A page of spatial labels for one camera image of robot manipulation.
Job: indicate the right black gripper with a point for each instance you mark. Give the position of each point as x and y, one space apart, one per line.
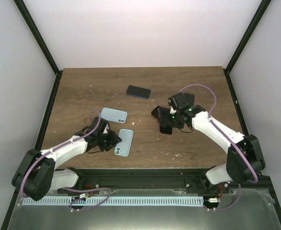
178 126

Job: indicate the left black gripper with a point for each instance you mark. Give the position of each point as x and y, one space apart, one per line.
114 141

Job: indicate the light blue phone case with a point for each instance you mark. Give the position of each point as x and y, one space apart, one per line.
114 115
123 147

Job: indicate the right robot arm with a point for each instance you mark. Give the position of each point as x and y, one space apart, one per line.
244 154

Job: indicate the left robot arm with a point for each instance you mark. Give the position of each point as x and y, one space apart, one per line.
38 173

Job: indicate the black phone case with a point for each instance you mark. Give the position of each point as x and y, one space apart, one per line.
155 111

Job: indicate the black phone blue edge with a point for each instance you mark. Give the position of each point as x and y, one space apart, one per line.
138 92

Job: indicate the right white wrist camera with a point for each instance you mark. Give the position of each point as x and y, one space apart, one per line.
172 110

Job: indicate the black aluminium front rail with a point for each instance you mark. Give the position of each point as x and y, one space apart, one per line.
193 180

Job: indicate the light blue slotted cable duct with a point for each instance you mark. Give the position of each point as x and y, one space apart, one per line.
188 201

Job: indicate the left black frame post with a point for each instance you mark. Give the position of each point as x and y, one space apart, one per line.
20 4

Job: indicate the black frame post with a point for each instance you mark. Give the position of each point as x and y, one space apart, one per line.
20 4
264 4

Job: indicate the right black frame post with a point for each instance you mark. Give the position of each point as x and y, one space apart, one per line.
264 4

